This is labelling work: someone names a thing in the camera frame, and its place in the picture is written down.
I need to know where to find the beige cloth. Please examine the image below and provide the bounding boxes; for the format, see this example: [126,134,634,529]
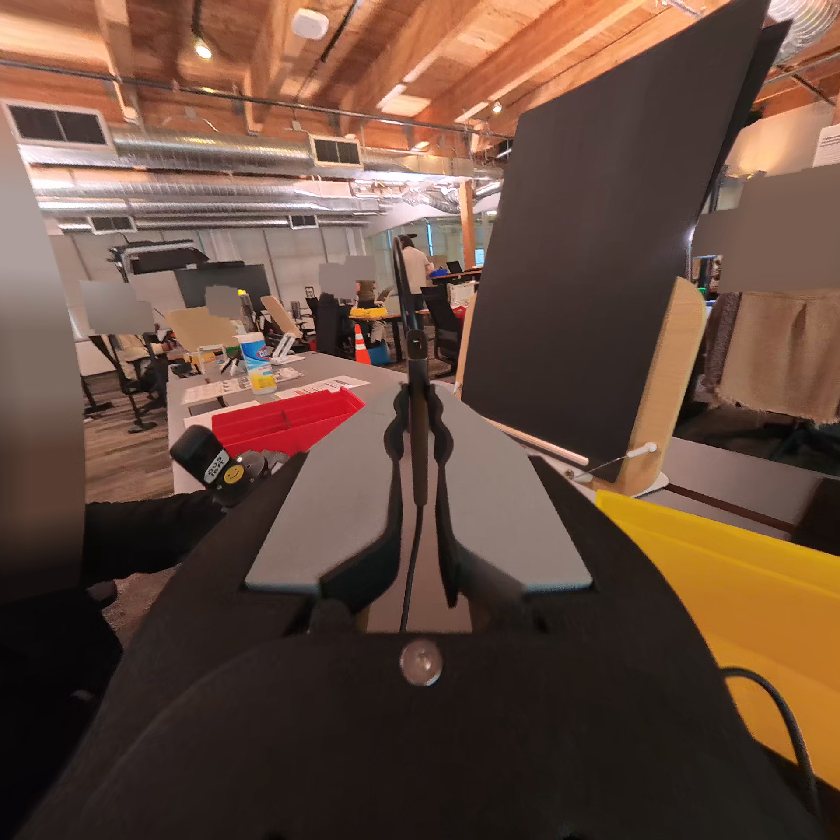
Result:
[705,289,840,424]

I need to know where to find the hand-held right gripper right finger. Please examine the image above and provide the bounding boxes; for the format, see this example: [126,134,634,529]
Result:
[423,384,595,608]

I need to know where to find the black studio light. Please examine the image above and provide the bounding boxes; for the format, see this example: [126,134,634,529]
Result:
[108,239,211,275]

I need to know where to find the silver ceiling air duct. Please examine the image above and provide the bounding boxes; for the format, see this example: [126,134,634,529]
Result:
[20,125,506,231]

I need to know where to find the person's left forearm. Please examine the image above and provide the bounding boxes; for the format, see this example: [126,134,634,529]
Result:
[84,489,227,585]

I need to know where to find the wooden book stand black panel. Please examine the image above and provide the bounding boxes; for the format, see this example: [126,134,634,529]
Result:
[455,0,795,500]

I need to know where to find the tan board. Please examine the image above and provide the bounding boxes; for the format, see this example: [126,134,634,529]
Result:
[164,307,240,355]

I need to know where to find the red plastic bin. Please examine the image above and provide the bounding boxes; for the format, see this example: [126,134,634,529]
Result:
[211,387,366,460]

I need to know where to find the black cable with metal plug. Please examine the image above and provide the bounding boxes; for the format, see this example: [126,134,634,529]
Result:
[399,505,824,815]

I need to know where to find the black office chair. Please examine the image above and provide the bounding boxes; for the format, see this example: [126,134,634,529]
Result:
[420,285,463,378]

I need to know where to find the printed paper sheet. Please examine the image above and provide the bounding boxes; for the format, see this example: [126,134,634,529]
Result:
[276,375,370,400]

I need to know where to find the white air vent grille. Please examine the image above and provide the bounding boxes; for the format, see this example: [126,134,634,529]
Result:
[3,98,112,148]
[310,134,363,168]

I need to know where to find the tan panel on white stand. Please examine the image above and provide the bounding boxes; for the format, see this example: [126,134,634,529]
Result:
[260,295,306,365]

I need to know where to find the blue white printed packet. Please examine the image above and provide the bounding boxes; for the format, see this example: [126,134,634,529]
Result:
[235,331,278,395]

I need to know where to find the white printed sheets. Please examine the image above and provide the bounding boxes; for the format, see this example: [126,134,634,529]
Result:
[182,367,306,406]

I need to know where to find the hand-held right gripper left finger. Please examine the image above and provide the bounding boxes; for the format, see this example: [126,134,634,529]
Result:
[244,384,406,618]

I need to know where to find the black display screen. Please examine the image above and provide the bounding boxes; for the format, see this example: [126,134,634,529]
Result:
[174,264,271,309]

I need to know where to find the wooden support post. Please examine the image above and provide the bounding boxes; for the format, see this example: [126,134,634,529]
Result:
[459,180,476,270]

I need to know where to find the wooden desk with black legs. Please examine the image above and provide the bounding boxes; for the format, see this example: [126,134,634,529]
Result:
[351,311,427,362]

